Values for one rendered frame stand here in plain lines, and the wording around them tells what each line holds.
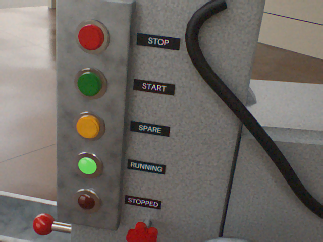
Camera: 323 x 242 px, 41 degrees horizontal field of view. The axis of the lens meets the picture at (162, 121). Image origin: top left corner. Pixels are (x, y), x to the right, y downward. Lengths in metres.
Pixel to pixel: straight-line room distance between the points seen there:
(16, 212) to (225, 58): 0.52
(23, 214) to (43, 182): 2.06
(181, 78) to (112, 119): 0.09
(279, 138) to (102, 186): 0.22
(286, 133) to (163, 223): 0.19
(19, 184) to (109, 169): 2.39
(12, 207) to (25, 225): 0.04
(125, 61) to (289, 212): 0.27
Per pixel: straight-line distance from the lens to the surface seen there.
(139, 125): 0.49
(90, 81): 0.46
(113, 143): 0.49
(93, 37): 0.45
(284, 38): 7.21
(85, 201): 0.54
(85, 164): 0.51
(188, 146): 0.50
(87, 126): 0.48
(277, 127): 0.51
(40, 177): 2.95
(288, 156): 0.52
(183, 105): 0.48
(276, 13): 7.25
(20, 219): 0.84
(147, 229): 0.53
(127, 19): 0.44
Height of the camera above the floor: 1.56
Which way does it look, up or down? 24 degrees down
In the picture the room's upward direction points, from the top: 6 degrees clockwise
